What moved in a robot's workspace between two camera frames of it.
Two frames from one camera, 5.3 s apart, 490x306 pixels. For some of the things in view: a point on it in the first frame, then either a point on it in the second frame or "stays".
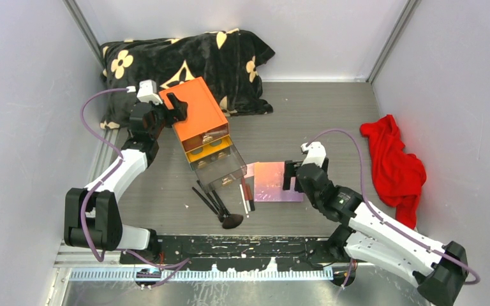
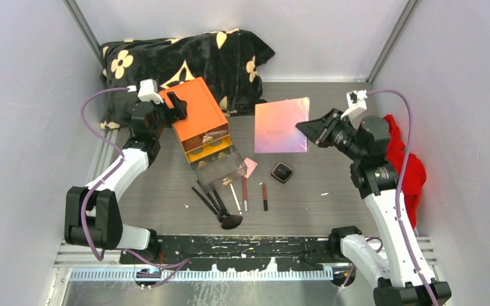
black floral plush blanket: x=231 y=60 stays
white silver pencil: x=244 y=199 -> x=235 y=197
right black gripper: x=290 y=167 -> x=319 y=129
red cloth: x=399 y=176 stays
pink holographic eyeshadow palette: x=268 y=183 -> x=275 y=131
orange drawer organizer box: x=204 y=131 stays
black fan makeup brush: x=230 y=220 stays
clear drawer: x=218 y=168 stays
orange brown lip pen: x=250 y=196 -> x=265 y=194
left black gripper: x=177 y=115 stays
